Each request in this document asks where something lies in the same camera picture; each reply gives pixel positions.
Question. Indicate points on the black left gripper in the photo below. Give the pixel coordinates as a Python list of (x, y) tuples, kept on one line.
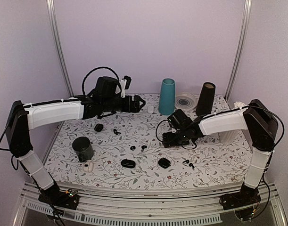
[(129, 108)]

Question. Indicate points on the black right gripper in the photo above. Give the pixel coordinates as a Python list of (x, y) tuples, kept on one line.
[(168, 140)]

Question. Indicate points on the white airpods charging case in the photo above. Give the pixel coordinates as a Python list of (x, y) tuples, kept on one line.
[(150, 109)]

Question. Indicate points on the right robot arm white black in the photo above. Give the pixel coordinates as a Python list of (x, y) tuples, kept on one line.
[(261, 124)]

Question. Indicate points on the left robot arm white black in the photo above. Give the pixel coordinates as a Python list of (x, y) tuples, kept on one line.
[(29, 128)]

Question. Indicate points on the black open earbud case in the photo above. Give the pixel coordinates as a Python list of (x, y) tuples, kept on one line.
[(164, 163)]

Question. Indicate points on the small black earbud case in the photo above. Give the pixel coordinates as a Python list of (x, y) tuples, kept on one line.
[(98, 127)]

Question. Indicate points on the black oval earbud case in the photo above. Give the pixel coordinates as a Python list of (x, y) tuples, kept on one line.
[(128, 163)]

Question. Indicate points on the white earbud case front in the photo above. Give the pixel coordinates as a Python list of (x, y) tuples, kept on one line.
[(88, 166)]

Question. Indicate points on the spiral pattern ceramic bowl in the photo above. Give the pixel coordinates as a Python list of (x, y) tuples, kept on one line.
[(185, 101)]

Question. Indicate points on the teal tall cup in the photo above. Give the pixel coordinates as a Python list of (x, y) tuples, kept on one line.
[(167, 97)]

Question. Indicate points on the dark brown tall cup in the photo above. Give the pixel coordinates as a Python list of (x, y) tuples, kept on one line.
[(206, 99)]

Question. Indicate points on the white ribbed vase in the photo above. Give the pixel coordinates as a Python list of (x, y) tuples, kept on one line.
[(228, 136)]

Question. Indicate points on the dark grey mug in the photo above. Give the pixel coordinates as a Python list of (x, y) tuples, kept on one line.
[(83, 149)]

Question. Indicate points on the front aluminium rail base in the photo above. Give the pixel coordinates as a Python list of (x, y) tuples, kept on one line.
[(124, 207)]

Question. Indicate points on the left aluminium frame post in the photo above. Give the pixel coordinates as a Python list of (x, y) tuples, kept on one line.
[(58, 46)]

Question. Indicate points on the aluminium frame post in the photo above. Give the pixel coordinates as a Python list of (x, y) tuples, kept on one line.
[(58, 46), (239, 50)]

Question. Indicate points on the right aluminium frame post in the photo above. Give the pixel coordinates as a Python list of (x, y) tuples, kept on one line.
[(239, 50)]

